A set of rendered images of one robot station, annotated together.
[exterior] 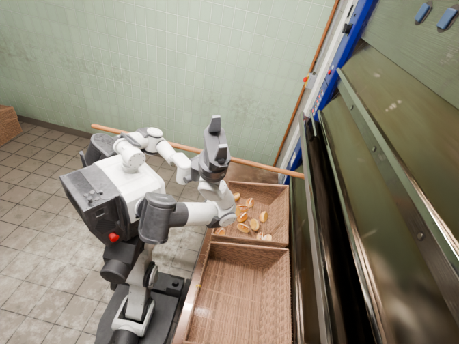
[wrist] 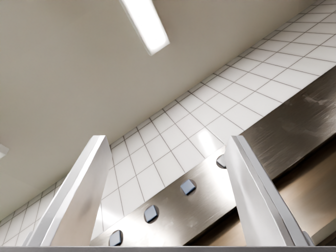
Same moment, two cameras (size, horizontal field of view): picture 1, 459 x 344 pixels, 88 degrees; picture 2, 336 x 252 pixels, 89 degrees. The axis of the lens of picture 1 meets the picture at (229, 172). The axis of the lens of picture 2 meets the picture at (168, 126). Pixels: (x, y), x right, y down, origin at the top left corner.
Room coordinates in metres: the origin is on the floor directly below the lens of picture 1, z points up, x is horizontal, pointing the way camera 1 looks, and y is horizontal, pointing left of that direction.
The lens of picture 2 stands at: (0.48, 0.12, 1.67)
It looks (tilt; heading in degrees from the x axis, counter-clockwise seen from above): 52 degrees up; 265
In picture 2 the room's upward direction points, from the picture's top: 38 degrees counter-clockwise
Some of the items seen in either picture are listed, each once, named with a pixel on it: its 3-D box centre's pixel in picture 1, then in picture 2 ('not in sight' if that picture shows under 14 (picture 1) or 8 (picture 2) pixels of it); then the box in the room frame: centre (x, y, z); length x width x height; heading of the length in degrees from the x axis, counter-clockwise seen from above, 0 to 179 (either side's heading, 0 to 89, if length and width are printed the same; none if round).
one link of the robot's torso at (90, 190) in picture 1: (119, 200); not in sight; (0.60, 0.40, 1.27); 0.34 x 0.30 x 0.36; 54
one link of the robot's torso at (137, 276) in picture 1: (137, 256); not in sight; (0.63, 0.38, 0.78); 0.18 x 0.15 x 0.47; 90
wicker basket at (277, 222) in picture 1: (251, 213); not in sight; (1.17, -0.23, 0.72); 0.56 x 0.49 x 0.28; 177
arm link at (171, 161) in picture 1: (179, 164); not in sight; (0.87, 0.24, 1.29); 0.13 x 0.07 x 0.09; 49
